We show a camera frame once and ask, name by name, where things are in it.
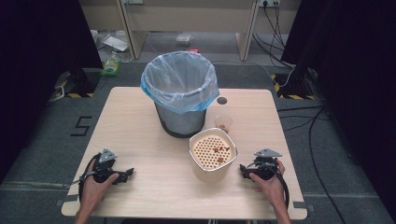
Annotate black curtain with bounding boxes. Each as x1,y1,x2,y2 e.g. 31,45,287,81
280,0,396,220
0,0,105,185

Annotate black floor cables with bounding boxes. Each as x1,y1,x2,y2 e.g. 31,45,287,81
276,105,347,224

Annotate clear plastic cup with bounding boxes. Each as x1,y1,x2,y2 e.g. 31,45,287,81
214,114,233,133

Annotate hand-held gripper cable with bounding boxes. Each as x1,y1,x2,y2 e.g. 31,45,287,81
63,153,101,203
271,167,290,210

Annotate person's left hand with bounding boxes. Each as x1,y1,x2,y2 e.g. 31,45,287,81
80,159,120,213

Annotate stand base with hazard tape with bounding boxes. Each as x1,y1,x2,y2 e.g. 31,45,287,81
53,67,101,99
270,72,318,101

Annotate right hand-held gripper cable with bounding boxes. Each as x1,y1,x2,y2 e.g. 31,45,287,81
271,167,290,210

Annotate person's right hand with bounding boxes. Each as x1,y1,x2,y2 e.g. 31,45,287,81
248,159,287,210

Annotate beige background desk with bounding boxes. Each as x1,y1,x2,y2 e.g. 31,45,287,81
78,0,304,63

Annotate beige container with steel rim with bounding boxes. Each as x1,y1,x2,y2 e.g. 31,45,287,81
188,127,239,184

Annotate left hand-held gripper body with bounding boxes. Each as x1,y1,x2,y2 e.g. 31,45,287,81
92,147,127,185

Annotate left hand-held gripper cable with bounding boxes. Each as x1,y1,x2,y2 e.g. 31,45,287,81
63,153,101,203

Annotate white floor cable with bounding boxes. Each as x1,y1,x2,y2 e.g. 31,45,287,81
213,59,296,89

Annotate green packet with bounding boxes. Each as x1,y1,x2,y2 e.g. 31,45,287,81
99,58,121,78

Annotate grey trash bin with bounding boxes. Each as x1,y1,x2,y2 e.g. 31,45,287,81
154,102,207,139

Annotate white plastic object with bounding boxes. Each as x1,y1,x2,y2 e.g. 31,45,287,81
175,33,194,45

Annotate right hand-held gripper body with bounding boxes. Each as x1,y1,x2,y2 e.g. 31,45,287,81
247,147,283,182

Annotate black power cables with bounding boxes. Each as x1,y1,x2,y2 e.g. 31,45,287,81
251,2,296,70

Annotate blue plastic bin liner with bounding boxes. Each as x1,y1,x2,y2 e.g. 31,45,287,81
140,50,220,116

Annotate brown food scraps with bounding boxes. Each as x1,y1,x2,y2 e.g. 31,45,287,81
212,145,232,164

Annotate white wall power outlet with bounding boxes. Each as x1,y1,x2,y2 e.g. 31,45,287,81
258,0,281,8

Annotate clear plastic bags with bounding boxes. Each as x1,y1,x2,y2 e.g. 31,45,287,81
91,29,134,63

